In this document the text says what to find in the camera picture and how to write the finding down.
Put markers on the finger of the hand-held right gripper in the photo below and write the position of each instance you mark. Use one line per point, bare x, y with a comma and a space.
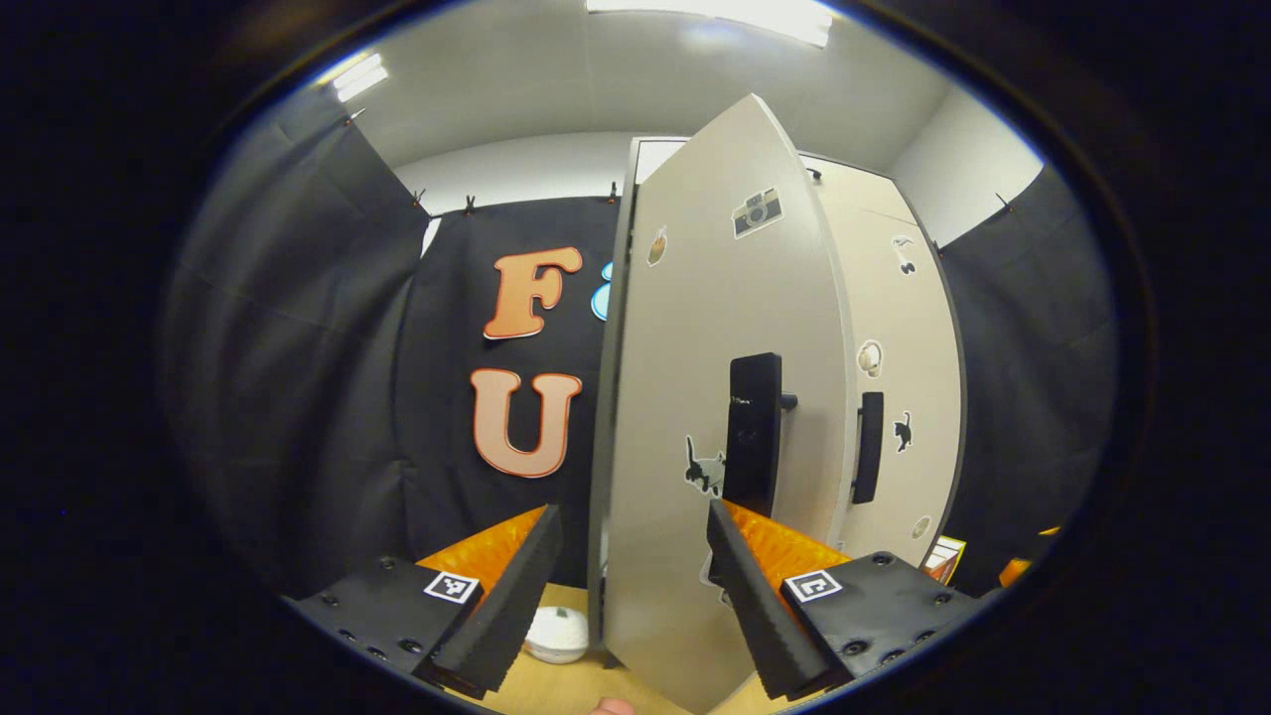
1023, 561

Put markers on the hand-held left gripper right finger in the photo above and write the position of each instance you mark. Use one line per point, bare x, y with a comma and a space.
750, 606

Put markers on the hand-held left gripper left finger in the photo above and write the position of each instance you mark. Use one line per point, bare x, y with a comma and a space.
511, 606

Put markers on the white door with headphones sticker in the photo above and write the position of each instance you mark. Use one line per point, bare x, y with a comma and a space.
914, 328

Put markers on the white door with camera sticker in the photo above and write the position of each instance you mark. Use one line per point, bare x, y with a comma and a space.
685, 348

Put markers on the white shoe cabinet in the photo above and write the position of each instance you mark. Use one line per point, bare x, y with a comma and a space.
854, 204

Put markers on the white round object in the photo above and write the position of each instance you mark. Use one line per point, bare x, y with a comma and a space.
556, 636

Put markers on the small yellow box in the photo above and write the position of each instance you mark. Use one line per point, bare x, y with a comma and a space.
943, 561

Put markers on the black backdrop cloth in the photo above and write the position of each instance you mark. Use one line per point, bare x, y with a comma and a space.
1033, 377
298, 348

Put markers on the ceiling light panel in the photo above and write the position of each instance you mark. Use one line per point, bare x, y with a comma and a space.
725, 15
360, 77

